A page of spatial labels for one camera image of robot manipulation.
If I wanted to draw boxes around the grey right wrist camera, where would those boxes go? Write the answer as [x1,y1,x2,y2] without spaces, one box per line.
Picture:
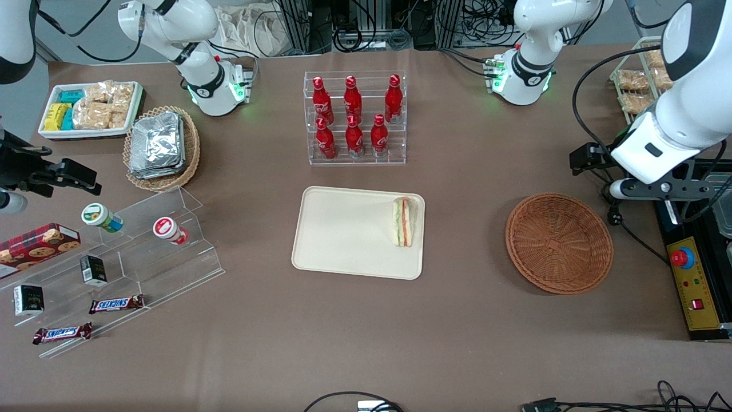
[0,191,28,215]

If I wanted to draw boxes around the clear grey plastic container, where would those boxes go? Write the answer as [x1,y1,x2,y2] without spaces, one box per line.
[708,172,732,238]

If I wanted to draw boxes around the yellow snack pack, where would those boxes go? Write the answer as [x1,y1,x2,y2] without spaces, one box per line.
[44,103,70,131]

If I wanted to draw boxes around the cream plastic serving tray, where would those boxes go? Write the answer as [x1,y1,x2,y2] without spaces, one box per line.
[291,186,426,281]

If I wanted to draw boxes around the green lid white cup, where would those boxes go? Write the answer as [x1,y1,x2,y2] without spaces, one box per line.
[81,203,124,233]

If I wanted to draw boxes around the clear acrylic bottle rack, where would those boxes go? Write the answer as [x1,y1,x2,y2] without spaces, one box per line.
[304,70,408,167]

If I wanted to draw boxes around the black looped floor cable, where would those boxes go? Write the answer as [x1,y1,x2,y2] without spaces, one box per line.
[303,391,404,412]

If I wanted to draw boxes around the brown chocolate bar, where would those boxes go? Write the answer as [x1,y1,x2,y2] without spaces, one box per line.
[33,322,93,345]
[89,294,145,315]

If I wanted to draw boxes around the yellow control box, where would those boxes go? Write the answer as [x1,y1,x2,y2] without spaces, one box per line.
[665,236,722,332]

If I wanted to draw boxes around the oval tan wicker basket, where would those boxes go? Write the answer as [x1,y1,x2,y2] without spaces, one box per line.
[123,106,201,192]

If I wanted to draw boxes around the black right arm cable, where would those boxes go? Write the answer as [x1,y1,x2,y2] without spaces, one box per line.
[34,0,144,64]

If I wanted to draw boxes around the black base cable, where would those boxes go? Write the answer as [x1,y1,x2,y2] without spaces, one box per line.
[440,47,498,78]

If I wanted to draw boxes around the small black carton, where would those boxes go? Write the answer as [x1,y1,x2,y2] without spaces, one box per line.
[13,284,45,316]
[79,255,108,287]

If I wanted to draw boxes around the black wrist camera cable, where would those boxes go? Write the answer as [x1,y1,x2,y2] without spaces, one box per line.
[572,46,678,155]

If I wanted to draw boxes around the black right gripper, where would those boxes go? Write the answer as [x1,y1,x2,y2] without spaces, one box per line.
[0,133,102,198]

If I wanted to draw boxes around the clear acrylic stepped shelf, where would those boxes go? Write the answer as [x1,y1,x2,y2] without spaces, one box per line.
[0,186,225,358]

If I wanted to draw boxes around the white plastic bag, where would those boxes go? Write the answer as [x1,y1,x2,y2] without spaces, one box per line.
[220,5,293,58]

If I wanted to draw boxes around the round brown wicker basket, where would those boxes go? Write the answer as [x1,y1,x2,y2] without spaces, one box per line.
[506,192,614,295]

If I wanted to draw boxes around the triangle sandwich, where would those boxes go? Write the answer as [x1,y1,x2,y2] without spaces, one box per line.
[391,196,415,248]

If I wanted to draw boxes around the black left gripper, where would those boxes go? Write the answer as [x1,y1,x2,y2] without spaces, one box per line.
[570,143,618,176]

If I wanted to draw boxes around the white rectangular snack tray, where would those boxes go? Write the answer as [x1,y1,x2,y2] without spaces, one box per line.
[38,81,145,141]

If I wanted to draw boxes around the red cola aluminium bottle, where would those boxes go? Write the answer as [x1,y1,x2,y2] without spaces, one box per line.
[384,74,403,124]
[371,113,389,158]
[316,117,337,160]
[344,75,363,122]
[312,76,334,125]
[345,114,365,159]

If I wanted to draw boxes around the silver foil container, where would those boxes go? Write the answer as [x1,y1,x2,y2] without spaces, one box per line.
[130,112,185,172]
[129,160,186,180]

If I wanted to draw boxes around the black tangled cable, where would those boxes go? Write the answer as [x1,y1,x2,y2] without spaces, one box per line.
[560,381,732,412]

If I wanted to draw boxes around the black power cable with plug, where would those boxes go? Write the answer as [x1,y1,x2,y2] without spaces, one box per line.
[600,175,670,267]

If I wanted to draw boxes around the red cookie box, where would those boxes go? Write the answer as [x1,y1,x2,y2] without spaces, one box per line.
[0,223,81,280]

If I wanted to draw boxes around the black equipment base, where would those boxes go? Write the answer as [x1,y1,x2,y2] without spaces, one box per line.
[652,160,732,343]

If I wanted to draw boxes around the red lid white cup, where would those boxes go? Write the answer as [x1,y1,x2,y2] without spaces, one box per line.
[153,216,188,245]

